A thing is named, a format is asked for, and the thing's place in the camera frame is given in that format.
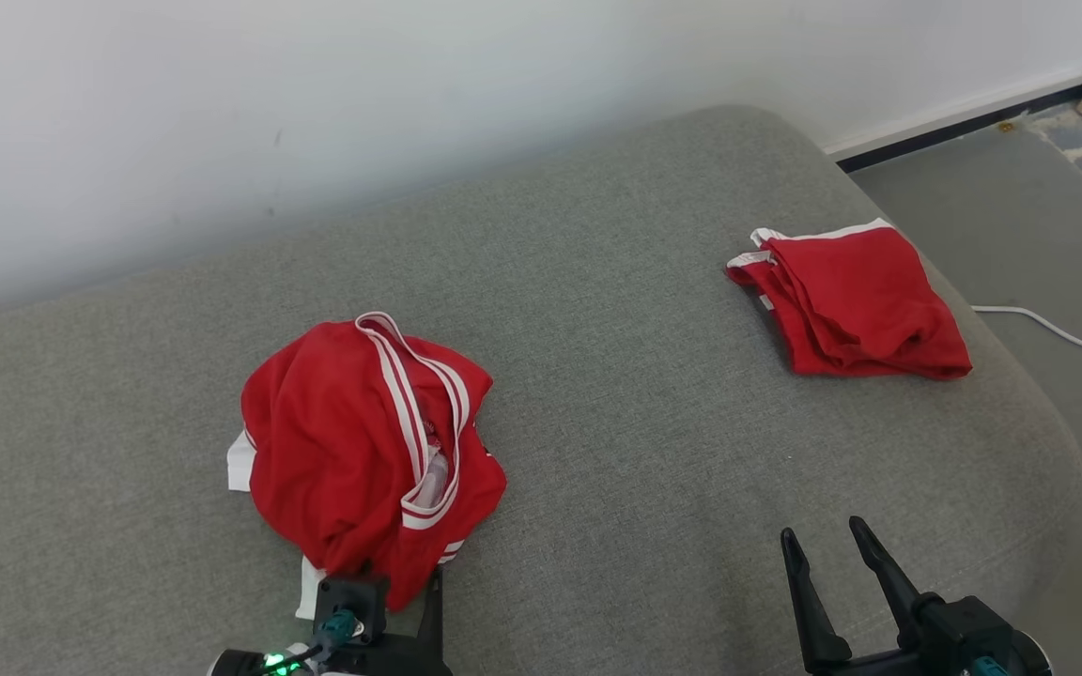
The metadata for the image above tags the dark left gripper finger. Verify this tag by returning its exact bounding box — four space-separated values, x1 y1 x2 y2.
419 566 444 649

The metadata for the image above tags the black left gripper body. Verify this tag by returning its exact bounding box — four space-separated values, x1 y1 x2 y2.
208 575 453 676

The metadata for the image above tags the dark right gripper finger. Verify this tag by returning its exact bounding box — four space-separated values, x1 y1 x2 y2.
848 516 922 649
779 528 852 672

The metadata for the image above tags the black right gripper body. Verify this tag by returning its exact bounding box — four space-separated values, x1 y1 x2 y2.
804 593 1054 676

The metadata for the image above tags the red jersey white trim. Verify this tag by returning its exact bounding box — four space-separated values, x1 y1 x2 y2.
226 312 508 622

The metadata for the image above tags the red shorts white side stripe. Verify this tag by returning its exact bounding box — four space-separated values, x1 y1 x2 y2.
725 218 974 381

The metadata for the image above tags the white floor cable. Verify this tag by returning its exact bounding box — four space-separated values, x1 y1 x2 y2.
970 304 1082 361

